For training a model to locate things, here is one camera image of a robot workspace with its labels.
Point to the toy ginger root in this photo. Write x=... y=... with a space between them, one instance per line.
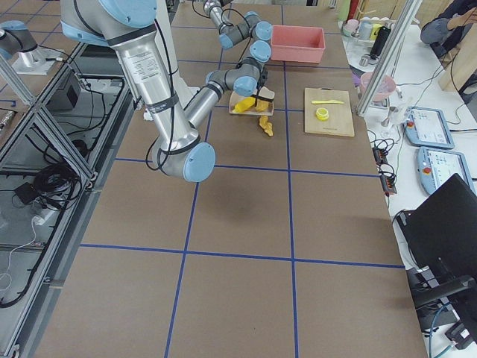
x=266 y=125

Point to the yellow toy corn cob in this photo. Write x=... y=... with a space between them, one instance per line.
x=244 y=105

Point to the beige plastic dustpan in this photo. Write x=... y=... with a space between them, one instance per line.
x=234 y=98

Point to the beige hand brush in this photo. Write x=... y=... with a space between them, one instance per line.
x=264 y=94

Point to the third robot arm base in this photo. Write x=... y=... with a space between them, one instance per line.
x=33 y=60

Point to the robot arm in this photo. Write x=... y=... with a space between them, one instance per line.
x=139 y=33
x=251 y=26

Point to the pink plastic bin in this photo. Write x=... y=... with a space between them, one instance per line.
x=297 y=44

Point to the yellow lemon slices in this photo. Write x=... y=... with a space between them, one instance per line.
x=322 y=114

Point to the yellow plastic knife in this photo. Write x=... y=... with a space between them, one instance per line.
x=331 y=101

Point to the bamboo cutting board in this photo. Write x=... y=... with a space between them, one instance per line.
x=340 y=122

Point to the black power strip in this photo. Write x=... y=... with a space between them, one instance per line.
x=386 y=171

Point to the metal cup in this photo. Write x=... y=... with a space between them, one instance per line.
x=367 y=60

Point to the grey control box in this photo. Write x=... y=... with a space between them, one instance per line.
x=66 y=96

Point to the upper teach pendant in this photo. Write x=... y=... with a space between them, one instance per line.
x=427 y=127

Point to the teach pendant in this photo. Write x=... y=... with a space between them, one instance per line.
x=427 y=127
x=436 y=166

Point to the lower teach pendant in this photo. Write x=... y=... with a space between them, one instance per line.
x=436 y=166

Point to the black bottle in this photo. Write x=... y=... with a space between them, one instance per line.
x=381 y=38

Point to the black laptop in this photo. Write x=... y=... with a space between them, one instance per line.
x=441 y=232

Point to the seated person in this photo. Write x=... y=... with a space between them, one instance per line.
x=446 y=31

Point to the aluminium frame post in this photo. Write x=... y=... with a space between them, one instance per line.
x=395 y=39

